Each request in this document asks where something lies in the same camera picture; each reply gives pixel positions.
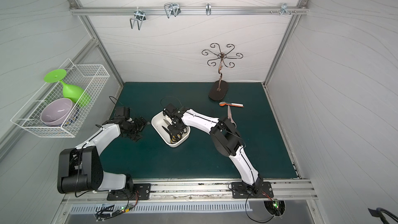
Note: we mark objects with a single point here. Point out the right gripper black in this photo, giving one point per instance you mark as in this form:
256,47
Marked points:
175,126

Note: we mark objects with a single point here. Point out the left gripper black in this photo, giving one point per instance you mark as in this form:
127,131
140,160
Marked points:
135,127

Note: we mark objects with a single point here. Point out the white plastic storage box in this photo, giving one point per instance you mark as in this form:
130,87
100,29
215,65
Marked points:
158,124

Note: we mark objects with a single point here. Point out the grey pink handled scissors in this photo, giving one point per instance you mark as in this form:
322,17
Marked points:
230,116

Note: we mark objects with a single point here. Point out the black handled scissors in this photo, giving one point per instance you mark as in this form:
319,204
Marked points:
175,135

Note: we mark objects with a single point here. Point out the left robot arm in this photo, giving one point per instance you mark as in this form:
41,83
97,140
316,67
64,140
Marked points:
80,168

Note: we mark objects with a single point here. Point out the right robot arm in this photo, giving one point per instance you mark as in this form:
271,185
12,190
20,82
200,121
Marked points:
226,139

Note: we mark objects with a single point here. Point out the orange white spoon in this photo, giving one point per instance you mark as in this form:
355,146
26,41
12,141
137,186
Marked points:
231,104

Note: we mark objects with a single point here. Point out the brown metal hook stand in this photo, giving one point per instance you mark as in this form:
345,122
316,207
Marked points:
220,87

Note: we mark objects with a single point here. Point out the green plastic goblet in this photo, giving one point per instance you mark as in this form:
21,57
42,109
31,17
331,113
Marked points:
75,93

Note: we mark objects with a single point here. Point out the green table mat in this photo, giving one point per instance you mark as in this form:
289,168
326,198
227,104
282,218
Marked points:
197,157

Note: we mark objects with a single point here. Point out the purple bowl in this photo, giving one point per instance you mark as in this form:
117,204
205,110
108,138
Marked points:
56,112

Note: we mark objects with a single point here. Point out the metal double hook left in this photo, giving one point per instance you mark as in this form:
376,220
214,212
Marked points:
138,18

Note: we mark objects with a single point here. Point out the metal double hook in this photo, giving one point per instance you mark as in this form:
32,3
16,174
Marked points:
138,18
172,9

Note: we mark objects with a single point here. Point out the metal double hook middle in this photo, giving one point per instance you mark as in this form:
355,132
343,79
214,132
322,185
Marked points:
172,9

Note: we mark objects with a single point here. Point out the small metal hook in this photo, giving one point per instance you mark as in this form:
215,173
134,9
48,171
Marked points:
208,9

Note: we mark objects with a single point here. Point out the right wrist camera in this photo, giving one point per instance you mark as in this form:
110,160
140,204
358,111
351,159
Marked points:
170,110

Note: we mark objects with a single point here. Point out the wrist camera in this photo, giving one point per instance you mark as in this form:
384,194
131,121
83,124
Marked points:
122,113
170,110

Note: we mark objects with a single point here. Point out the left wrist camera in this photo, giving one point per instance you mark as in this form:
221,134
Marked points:
122,113

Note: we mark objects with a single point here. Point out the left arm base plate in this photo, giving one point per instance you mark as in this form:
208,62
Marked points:
138,191

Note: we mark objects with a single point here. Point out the white wire basket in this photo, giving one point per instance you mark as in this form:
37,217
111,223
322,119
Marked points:
91,77

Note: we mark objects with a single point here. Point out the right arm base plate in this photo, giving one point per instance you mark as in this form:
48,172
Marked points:
240,190

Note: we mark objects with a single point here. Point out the white vented cable duct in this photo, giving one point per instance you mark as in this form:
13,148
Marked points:
166,207

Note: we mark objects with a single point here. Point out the aluminium top rail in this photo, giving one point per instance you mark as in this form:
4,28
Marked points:
185,11

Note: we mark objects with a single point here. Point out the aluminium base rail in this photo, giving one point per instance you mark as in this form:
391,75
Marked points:
207,189

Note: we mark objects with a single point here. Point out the metal bracket hook right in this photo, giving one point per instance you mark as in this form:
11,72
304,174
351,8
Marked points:
283,10

